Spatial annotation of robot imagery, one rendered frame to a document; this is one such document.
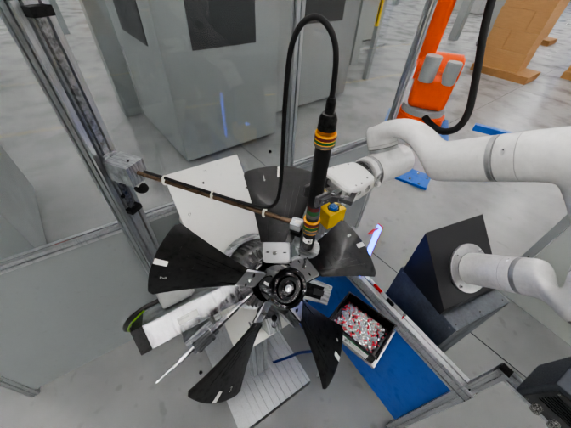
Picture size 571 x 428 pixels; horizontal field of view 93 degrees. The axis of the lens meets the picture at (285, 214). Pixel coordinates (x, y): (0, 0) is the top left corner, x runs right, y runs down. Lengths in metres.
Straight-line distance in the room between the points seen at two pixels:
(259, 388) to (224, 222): 1.16
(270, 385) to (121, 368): 0.93
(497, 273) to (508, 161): 0.60
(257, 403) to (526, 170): 1.65
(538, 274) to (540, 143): 0.56
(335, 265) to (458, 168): 0.46
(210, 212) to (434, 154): 0.69
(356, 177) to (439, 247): 0.59
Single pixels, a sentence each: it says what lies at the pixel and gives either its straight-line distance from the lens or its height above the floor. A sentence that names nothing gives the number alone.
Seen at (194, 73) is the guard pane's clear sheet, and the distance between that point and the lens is 1.17.
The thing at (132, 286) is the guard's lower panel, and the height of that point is 0.56.
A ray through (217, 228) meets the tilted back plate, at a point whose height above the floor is 1.19.
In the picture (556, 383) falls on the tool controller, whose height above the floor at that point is 1.23.
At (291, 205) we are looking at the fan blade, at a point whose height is 1.36.
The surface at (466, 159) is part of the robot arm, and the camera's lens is 0.64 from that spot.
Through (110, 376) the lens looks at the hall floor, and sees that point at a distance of 2.19.
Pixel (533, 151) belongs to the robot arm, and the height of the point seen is 1.68.
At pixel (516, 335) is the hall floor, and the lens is 2.69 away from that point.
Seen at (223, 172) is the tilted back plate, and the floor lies 1.33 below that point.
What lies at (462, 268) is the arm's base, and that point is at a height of 1.08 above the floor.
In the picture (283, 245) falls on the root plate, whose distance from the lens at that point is 0.80.
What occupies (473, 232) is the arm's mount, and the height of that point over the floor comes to 1.13.
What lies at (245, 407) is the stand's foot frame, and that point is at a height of 0.08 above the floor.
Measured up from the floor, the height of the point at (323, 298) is 0.99.
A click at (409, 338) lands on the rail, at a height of 0.82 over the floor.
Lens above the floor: 1.90
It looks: 45 degrees down
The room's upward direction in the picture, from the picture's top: 4 degrees clockwise
